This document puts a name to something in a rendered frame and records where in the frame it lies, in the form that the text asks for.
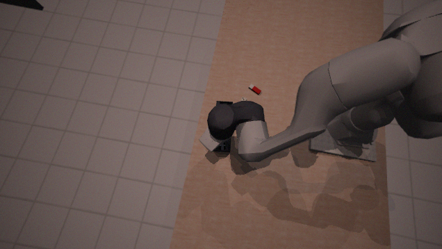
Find black rack of three labelled bins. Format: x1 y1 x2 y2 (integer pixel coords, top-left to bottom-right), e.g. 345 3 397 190
214 101 233 152

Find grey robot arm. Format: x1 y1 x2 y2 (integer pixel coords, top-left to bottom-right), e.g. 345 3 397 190
199 0 442 162

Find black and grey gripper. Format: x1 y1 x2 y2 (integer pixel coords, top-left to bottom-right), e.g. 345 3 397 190
219 142 226 150

